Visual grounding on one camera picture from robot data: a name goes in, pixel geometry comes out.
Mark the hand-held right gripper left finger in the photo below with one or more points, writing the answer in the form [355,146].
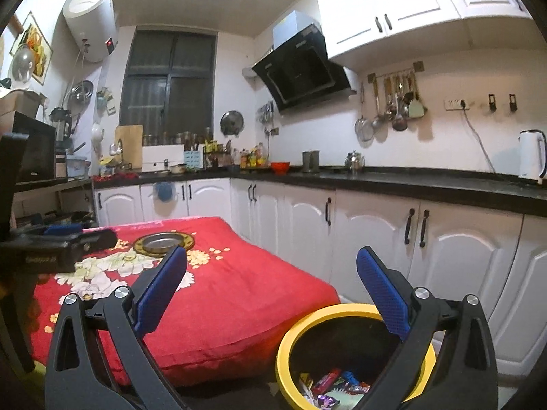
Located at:
[160,290]

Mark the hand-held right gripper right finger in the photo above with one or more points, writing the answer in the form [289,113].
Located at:
[384,294]

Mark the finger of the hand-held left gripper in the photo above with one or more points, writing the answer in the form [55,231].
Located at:
[98,238]
[64,229]

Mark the yellow rimmed black bin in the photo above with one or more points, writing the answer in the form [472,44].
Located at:
[295,337]

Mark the shiny dark snack wrapper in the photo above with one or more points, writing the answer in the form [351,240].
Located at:
[327,400]

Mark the storage shelf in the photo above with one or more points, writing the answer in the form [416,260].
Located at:
[64,198]

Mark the gold rimmed metal plate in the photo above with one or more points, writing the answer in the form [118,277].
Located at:
[164,242]

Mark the plastic storage container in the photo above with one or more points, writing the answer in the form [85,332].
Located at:
[79,168]

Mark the white lower cabinets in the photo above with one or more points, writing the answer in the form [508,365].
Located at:
[363,230]

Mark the white cabinets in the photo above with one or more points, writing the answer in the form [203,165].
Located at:
[384,4]
[363,230]

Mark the red floral blanket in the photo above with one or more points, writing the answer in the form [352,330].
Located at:
[235,286]

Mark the blue hanging cloth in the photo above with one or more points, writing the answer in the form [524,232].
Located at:
[163,192]

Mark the black microwave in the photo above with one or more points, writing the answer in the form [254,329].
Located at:
[36,149]

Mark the metal faucet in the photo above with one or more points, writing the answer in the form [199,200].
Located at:
[116,147]

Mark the wooden cutting board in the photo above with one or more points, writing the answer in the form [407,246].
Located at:
[129,145]

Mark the white scoop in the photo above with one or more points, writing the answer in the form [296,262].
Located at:
[98,136]

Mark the black thermos jug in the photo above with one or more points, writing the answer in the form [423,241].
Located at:
[61,124]

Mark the small metal bowl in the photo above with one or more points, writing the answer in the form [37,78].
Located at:
[178,168]

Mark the black kitchen countertop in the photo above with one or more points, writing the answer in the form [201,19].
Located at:
[406,181]

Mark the blue knife block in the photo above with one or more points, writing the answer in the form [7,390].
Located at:
[192,160]

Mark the row of windowsill jars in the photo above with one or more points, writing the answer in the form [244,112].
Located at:
[177,138]

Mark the cardboard box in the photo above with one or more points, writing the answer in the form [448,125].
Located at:
[19,104]

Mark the hanging sponge holder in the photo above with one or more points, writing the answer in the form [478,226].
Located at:
[107,100]

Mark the metal teapot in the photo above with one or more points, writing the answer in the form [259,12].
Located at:
[354,161]

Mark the condiment rack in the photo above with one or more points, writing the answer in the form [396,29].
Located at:
[218,153]

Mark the metal mug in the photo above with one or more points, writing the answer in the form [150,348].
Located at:
[310,161]

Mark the group of condiment bottles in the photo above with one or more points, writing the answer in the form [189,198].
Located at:
[254,158]

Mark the red bowl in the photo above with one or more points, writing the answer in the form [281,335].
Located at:
[280,167]

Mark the round metal strainer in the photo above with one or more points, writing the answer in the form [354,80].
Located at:
[364,128]

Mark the large metal bowl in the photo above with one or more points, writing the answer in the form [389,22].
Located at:
[21,66]

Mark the dark kitchen window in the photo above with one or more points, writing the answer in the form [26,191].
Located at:
[171,81]

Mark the round pan lid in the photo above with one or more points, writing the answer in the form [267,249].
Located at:
[231,122]

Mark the green spatula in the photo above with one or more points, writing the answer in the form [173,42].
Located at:
[417,111]

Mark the row of hanging metal utensils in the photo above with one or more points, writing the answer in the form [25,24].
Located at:
[389,98]

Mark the white electric kettle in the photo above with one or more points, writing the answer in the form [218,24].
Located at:
[530,153]

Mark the hanging kitchen gadgets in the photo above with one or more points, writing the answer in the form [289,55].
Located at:
[265,113]

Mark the white water heater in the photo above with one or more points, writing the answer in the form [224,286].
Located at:
[89,21]

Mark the black range hood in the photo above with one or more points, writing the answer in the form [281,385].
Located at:
[299,72]

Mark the white upper cabinets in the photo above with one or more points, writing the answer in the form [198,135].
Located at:
[384,4]

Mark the fruit wall picture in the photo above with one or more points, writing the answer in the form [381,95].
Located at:
[40,47]

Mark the white wall socket strip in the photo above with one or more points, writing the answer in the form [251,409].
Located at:
[455,104]

